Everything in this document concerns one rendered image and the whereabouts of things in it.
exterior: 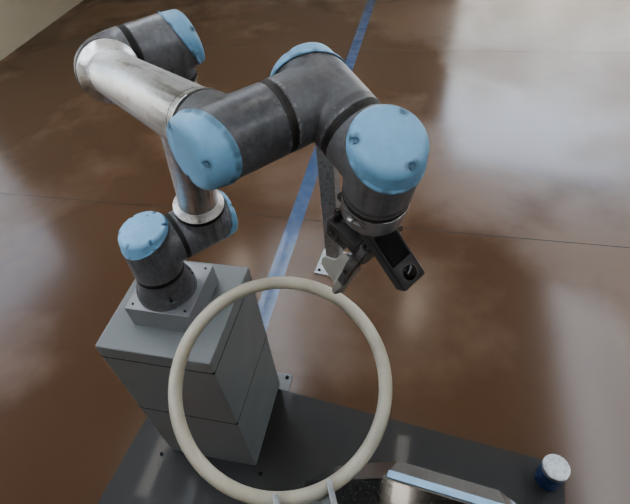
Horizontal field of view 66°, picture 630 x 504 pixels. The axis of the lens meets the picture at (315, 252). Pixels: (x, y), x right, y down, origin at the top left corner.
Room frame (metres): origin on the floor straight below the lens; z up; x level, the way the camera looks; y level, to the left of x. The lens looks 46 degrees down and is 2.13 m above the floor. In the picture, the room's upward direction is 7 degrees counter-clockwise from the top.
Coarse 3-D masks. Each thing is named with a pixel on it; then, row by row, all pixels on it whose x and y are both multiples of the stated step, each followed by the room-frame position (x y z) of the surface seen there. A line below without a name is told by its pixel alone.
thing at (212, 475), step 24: (240, 288) 0.74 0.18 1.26; (264, 288) 0.74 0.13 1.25; (288, 288) 0.74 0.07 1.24; (312, 288) 0.72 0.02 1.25; (216, 312) 0.69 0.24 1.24; (360, 312) 0.66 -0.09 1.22; (192, 336) 0.64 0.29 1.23; (384, 360) 0.56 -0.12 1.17; (168, 384) 0.55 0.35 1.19; (384, 384) 0.51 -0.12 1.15; (384, 408) 0.46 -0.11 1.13; (192, 456) 0.41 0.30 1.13; (360, 456) 0.38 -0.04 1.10; (216, 480) 0.36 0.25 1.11; (336, 480) 0.35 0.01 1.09
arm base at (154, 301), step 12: (180, 276) 1.02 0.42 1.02; (192, 276) 1.06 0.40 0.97; (144, 288) 0.99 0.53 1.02; (156, 288) 0.98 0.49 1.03; (168, 288) 0.98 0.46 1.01; (180, 288) 1.00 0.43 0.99; (192, 288) 1.02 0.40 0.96; (144, 300) 0.98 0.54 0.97; (156, 300) 0.97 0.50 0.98; (168, 300) 0.97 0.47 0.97; (180, 300) 0.97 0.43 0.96
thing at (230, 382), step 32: (224, 288) 1.09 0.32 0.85; (128, 320) 1.01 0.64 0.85; (224, 320) 0.96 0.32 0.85; (256, 320) 1.13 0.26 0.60; (128, 352) 0.88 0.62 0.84; (160, 352) 0.86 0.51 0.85; (192, 352) 0.85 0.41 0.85; (224, 352) 0.88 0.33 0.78; (256, 352) 1.06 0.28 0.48; (128, 384) 0.91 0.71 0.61; (160, 384) 0.87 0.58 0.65; (192, 384) 0.83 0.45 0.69; (224, 384) 0.82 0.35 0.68; (256, 384) 0.99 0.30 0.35; (288, 384) 1.17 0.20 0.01; (160, 416) 0.90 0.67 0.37; (192, 416) 0.85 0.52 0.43; (224, 416) 0.81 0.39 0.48; (256, 416) 0.92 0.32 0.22; (224, 448) 0.83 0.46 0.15; (256, 448) 0.85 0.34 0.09
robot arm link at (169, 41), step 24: (144, 24) 1.00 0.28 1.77; (168, 24) 1.01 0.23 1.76; (144, 48) 0.96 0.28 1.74; (168, 48) 0.98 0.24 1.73; (192, 48) 1.00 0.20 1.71; (192, 72) 1.02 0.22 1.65; (168, 144) 1.03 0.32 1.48; (192, 192) 1.05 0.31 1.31; (216, 192) 1.15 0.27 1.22; (192, 216) 1.06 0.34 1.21; (216, 216) 1.08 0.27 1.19; (192, 240) 1.05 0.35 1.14; (216, 240) 1.09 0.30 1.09
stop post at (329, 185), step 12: (324, 156) 1.87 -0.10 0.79; (324, 168) 1.87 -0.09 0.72; (324, 180) 1.88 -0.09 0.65; (336, 180) 1.89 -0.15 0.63; (324, 192) 1.88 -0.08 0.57; (336, 192) 1.88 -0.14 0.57; (324, 204) 1.88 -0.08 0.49; (336, 204) 1.87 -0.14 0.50; (324, 216) 1.88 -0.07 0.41; (324, 228) 1.89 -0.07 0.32; (324, 252) 2.00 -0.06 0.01; (336, 252) 1.86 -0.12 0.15
